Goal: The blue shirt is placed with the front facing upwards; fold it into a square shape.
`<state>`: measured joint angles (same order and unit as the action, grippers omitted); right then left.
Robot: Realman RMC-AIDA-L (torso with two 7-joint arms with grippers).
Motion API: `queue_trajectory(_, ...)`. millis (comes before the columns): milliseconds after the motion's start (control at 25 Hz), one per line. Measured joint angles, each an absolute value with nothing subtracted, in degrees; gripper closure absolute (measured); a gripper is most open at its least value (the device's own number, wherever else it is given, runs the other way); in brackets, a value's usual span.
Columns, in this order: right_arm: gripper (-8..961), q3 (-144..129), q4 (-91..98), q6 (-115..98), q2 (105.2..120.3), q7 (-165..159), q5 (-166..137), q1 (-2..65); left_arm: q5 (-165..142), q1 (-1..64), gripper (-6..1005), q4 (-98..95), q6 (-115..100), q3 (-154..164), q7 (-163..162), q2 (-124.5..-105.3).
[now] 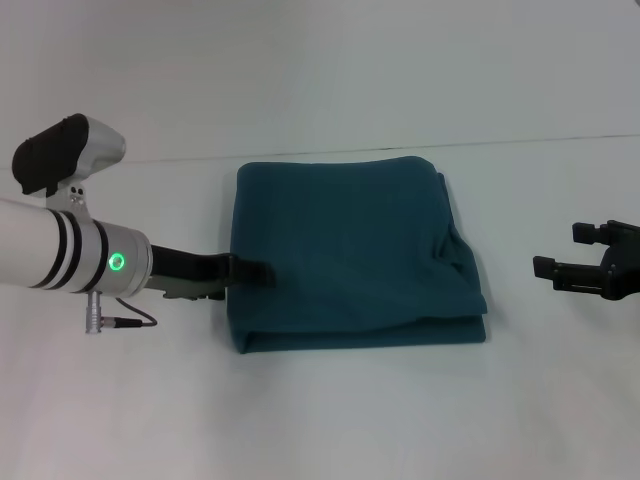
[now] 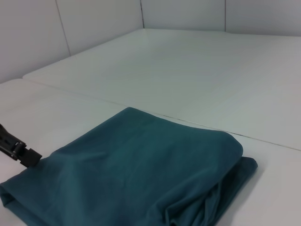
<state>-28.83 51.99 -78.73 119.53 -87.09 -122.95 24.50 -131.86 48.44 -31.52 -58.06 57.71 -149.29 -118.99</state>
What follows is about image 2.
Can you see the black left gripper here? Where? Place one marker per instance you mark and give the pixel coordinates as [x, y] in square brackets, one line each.
[5, 140]

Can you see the teal t-shirt with FREE print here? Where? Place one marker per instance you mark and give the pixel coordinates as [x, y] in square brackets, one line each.
[129, 176]

